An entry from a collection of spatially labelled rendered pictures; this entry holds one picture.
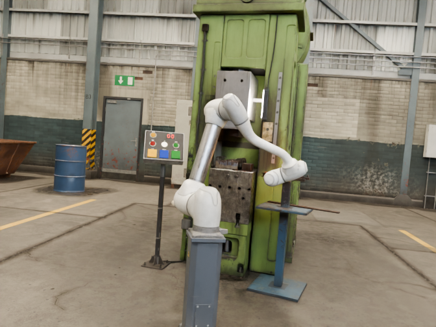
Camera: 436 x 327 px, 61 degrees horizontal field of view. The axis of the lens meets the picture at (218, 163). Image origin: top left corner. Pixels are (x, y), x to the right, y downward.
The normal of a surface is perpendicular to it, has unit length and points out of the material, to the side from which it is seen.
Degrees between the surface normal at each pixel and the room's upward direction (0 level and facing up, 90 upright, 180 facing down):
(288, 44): 90
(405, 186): 90
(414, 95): 90
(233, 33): 90
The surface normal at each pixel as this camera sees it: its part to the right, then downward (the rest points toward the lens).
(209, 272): 0.22, 0.07
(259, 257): -0.25, 0.03
